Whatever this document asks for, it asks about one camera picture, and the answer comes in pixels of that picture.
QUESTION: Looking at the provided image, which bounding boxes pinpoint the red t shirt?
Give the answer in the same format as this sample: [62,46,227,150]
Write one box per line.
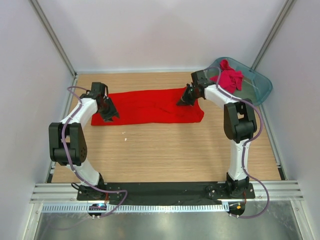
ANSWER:
[91,87,205,126]

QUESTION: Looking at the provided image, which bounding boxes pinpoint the aluminium corner post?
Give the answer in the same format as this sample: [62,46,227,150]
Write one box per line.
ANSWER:
[28,0,77,78]
[251,0,297,70]

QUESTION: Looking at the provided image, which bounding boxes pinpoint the right aluminium corner post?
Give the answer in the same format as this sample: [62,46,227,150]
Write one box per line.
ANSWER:
[251,0,297,70]

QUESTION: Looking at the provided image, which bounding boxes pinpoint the white slotted cable duct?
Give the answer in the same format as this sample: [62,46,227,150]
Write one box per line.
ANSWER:
[41,202,229,214]

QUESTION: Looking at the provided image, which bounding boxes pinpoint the teal plastic bin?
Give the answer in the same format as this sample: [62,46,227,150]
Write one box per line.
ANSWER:
[204,57,273,106]

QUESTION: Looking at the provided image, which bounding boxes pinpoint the aluminium front rail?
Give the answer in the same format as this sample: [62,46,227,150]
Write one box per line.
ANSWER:
[29,180,304,203]

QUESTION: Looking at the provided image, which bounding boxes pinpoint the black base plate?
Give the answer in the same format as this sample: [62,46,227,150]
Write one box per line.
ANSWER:
[71,181,256,206]

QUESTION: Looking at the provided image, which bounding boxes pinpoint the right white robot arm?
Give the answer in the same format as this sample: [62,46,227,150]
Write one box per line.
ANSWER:
[177,70,257,198]

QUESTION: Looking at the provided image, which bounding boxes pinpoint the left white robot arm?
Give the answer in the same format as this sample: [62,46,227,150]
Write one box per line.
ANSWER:
[48,82,120,200]

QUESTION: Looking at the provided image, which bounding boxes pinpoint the left aluminium corner post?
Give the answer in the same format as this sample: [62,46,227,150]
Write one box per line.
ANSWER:
[28,0,77,78]

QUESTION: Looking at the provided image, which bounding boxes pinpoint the magenta t shirt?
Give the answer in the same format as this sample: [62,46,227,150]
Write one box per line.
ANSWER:
[218,59,244,94]

